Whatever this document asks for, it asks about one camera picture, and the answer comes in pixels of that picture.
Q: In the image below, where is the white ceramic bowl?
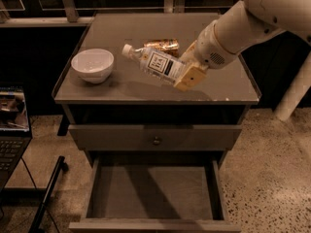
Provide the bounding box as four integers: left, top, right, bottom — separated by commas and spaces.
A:
71, 49, 115, 83

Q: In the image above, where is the closed grey top drawer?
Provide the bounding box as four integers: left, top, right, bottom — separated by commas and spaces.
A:
69, 124, 241, 151

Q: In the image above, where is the grey drawer cabinet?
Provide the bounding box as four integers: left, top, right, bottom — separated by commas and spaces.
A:
52, 12, 262, 233

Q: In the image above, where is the round metal drawer knob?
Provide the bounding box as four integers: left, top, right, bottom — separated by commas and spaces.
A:
153, 137, 161, 146

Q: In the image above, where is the metal window railing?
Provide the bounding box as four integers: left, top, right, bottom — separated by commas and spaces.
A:
0, 0, 238, 27

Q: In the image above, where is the open middle drawer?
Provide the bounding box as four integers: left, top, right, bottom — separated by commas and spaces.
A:
69, 152, 241, 233

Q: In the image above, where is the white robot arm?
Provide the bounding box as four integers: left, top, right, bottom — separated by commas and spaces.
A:
174, 0, 311, 91

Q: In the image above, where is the white diagonal pillar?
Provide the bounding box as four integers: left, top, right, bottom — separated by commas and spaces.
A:
274, 52, 311, 121

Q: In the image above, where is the clear blue plastic bottle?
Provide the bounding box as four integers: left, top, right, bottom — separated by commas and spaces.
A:
121, 44, 186, 84

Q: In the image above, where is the black laptop stand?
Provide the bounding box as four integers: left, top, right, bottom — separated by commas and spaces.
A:
0, 155, 68, 233

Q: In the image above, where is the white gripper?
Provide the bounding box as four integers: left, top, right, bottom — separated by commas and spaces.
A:
174, 20, 240, 91

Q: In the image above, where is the gold drink can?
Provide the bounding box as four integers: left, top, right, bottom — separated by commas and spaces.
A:
144, 39, 179, 57

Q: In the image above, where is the black laptop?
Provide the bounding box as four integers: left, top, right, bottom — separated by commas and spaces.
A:
0, 82, 32, 192

